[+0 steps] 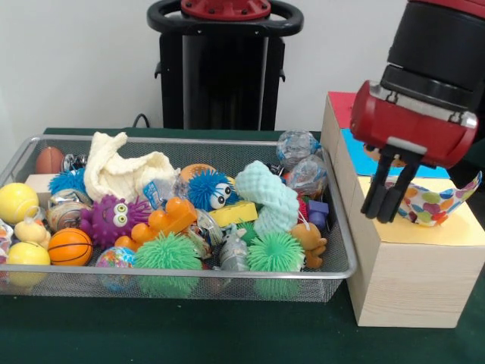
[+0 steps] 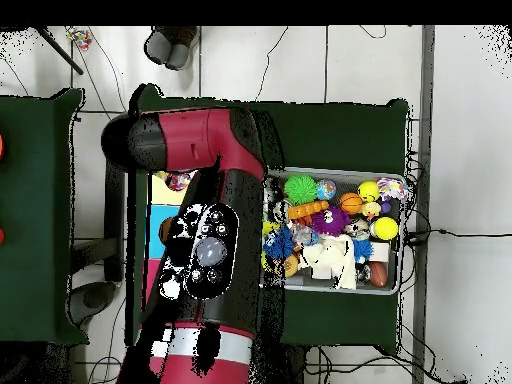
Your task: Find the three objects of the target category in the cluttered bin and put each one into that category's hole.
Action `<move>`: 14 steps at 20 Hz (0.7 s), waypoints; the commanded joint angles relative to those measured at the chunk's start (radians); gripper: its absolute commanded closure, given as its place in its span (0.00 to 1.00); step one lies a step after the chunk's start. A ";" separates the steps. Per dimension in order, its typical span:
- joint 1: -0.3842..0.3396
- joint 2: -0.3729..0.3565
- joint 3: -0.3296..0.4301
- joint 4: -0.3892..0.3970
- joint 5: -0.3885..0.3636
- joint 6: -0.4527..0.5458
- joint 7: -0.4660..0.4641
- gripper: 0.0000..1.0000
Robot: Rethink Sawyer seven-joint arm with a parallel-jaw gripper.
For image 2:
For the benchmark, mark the white cloth with big dots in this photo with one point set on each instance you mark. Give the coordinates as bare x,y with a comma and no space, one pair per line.
178,181

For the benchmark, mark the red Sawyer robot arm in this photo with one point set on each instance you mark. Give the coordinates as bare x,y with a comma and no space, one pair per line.
200,140

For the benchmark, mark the wooden box with three holes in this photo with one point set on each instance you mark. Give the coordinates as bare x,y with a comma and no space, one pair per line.
158,224

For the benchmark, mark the blue spiky ball with eyes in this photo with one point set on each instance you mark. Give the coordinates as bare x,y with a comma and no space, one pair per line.
282,244

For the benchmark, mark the green spiky ball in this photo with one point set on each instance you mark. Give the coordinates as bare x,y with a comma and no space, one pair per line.
300,190

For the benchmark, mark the orange plastic toy block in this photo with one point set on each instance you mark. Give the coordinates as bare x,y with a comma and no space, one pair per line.
308,210

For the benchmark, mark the purple furry monster toy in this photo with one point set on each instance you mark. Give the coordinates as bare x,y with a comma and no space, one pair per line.
330,220

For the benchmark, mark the cream knitted cloth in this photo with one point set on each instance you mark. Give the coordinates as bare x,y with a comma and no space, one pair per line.
332,260

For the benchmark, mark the orange toy basketball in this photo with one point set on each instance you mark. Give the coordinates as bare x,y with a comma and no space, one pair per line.
350,202

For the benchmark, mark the yellow ball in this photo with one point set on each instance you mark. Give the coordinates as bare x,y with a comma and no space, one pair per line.
368,190
384,228

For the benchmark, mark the dark green table cloth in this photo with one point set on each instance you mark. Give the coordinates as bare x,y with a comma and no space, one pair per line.
32,240
336,128

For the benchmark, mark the person's foot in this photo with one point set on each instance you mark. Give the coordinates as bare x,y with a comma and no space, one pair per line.
182,50
158,44

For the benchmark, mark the grey round stand base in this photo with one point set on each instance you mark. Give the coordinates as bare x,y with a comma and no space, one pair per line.
94,300

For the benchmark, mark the small colourful floor toy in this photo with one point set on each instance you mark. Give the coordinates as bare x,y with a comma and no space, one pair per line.
78,38

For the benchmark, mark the thin black rod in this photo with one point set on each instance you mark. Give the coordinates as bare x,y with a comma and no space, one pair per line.
58,49

